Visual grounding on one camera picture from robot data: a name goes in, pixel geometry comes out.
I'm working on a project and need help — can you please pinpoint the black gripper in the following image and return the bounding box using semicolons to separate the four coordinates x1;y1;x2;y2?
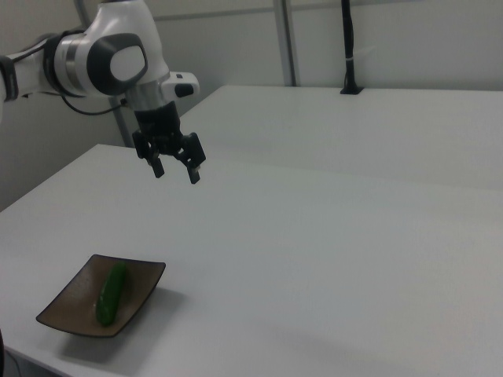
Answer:
131;101;207;185

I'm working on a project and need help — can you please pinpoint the green cucumber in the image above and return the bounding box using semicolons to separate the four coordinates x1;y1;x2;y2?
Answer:
94;262;128;327

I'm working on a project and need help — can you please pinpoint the brown square ceramic plate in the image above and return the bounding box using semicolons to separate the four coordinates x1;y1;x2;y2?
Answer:
35;253;167;339

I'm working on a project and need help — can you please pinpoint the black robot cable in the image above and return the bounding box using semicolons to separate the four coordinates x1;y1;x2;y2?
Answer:
61;92;129;117

